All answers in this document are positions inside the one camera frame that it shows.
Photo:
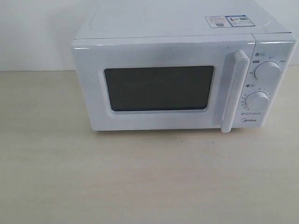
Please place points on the white Midea microwave oven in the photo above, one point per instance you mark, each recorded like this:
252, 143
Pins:
183, 18

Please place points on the upper white power knob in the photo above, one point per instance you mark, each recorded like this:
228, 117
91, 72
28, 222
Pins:
267, 71

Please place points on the blue white label sticker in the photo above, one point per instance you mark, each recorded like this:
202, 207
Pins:
229, 21

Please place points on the lower white timer knob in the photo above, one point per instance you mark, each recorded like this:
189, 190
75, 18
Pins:
257, 100

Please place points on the white microwave door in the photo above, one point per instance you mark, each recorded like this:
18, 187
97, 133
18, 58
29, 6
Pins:
162, 82

